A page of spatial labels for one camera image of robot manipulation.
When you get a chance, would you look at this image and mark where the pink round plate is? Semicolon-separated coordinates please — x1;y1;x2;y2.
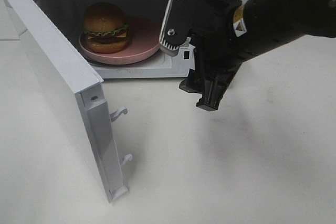
78;16;161;65

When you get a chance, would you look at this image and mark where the toy hamburger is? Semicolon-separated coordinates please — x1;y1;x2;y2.
82;2;129;54

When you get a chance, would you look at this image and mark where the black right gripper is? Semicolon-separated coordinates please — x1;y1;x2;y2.
159;0;242;111

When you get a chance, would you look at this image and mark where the glass microwave turntable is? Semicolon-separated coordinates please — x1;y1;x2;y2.
85;50;172;69

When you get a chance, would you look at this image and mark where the white microwave door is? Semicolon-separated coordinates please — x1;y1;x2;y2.
4;0;128;201

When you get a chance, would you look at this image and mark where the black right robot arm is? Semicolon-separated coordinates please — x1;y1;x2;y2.
159;0;335;111

